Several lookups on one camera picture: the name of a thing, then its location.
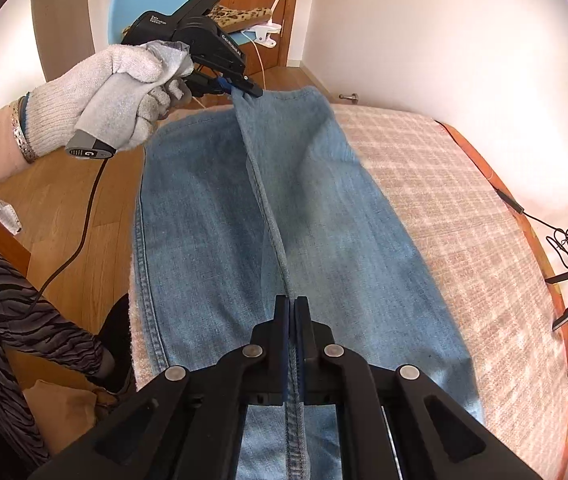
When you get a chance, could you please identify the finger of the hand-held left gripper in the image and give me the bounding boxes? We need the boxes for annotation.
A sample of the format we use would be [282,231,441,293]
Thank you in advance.
[190,72,237,98]
[223,67,265,99]

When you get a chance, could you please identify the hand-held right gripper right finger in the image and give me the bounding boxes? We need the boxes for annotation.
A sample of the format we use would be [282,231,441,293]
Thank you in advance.
[293,296,547,480]

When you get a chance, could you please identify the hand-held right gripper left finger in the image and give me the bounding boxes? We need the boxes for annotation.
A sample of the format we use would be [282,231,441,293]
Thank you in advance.
[26,295,295,480]

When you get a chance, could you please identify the blue denim pants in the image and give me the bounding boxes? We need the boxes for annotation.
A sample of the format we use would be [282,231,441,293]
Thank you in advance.
[131,85,487,480]

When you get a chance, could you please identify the person's left hand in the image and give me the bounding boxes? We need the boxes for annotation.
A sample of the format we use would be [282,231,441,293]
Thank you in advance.
[18,41,195,159]

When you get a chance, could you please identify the leopard print slipper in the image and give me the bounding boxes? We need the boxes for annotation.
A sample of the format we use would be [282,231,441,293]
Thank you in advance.
[209,4,275,34]

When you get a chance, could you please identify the white clamp lamp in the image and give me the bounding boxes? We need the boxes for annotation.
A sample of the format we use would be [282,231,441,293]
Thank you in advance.
[244,0,315,50]

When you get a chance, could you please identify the black sock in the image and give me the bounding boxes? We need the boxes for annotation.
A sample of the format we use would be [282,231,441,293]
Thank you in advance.
[91,292,138,394]

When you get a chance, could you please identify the pink plaid blanket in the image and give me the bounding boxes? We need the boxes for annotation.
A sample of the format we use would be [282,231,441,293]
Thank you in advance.
[126,102,568,480]

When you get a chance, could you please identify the brown paper bag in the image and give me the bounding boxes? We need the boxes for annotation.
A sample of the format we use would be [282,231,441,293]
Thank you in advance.
[21,379,120,456]

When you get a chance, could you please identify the orange bed mattress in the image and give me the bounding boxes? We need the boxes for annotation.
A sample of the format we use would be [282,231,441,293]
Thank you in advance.
[436,120,568,480]

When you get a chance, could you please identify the person's striped grey clothing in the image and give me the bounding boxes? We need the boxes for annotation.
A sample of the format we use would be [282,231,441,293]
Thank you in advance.
[0,220,115,468]

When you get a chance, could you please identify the white thin cable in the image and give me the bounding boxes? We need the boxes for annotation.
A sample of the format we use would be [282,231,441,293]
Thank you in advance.
[256,45,268,92]

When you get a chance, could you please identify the silver bracelet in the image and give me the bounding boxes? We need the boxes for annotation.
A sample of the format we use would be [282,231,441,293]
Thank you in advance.
[9,99,40,164]

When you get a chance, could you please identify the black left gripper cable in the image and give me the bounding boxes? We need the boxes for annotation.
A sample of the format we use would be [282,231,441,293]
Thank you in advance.
[0,157,110,318]

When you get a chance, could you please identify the black coiled cable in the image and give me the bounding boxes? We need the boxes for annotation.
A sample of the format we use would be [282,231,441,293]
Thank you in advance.
[491,187,568,270]

